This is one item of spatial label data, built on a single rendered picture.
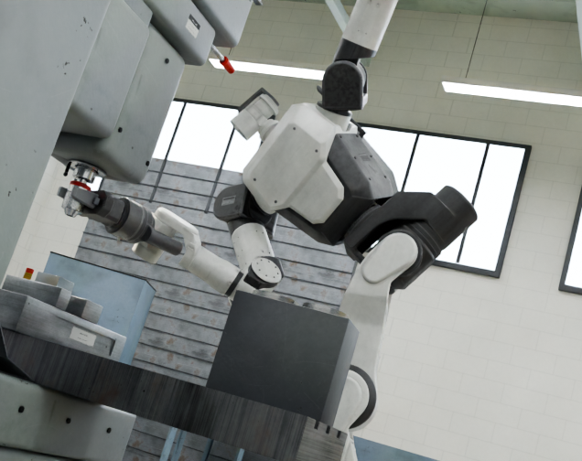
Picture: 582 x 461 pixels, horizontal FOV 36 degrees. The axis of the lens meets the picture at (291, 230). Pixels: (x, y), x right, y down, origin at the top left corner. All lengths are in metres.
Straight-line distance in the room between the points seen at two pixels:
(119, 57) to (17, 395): 0.68
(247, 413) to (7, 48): 0.69
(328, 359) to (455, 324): 7.84
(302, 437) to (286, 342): 0.20
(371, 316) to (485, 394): 7.20
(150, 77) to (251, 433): 0.82
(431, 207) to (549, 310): 7.26
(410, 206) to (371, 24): 0.43
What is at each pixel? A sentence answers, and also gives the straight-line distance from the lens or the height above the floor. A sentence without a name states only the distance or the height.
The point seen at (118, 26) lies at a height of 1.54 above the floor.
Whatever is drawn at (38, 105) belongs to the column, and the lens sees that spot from 1.47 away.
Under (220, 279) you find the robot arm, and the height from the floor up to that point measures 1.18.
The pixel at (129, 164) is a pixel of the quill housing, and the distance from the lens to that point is 1.91.
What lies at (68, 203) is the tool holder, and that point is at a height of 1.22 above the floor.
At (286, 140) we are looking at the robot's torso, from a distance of 2.09.
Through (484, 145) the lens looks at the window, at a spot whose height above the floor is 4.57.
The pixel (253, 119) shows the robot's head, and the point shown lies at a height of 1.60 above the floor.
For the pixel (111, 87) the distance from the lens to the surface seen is 1.80.
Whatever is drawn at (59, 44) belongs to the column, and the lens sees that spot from 1.50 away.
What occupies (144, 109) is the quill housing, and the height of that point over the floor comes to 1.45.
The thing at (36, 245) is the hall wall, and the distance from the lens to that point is 11.87.
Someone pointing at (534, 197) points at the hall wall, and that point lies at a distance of 9.68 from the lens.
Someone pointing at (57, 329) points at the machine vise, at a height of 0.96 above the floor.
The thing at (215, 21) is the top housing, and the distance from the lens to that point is 2.10.
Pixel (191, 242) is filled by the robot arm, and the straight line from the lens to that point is 2.03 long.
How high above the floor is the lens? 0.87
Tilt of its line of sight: 13 degrees up
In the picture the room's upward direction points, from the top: 17 degrees clockwise
